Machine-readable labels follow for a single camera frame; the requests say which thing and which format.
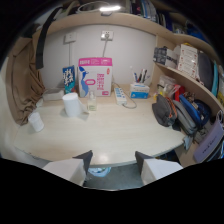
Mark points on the grey pouch bag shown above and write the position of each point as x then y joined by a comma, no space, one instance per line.
163,110

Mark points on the white power strip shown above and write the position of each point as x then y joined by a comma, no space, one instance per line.
120,95

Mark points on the white plastic cup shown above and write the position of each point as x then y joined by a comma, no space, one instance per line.
36,121

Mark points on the pink and white tissue pack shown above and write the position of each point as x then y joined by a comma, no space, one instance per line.
95,77

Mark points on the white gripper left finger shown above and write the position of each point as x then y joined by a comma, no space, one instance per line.
66,169

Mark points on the white printed boxes stack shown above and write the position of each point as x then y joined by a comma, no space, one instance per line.
186,59

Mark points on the purple grey flat bag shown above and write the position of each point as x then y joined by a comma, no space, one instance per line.
209,141

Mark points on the desk lamp light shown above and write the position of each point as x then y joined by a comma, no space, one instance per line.
109,8

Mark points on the brown hanging cloth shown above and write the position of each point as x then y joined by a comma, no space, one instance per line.
25,84

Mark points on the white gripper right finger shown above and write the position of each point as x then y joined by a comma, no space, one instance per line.
156,168

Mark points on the black small box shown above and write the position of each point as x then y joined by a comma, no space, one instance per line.
160,55

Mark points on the white flat box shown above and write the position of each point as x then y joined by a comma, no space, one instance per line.
53,94

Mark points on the pens in holder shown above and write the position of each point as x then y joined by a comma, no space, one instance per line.
141,76

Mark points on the clear hand sanitizer bottle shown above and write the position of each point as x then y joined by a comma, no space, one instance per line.
92,102

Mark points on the white paper towel roll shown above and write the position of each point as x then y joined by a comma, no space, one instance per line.
71,104

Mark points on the wooden shelf unit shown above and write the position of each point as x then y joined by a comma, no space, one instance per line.
186,83

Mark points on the white wall socket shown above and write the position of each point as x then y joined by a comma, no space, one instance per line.
107,35

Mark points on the blue milk carton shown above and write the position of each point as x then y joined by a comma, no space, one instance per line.
69,79

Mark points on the blue and white tissue box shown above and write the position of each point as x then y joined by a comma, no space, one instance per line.
139,91

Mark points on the blue bag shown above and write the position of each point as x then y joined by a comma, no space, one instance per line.
193,110

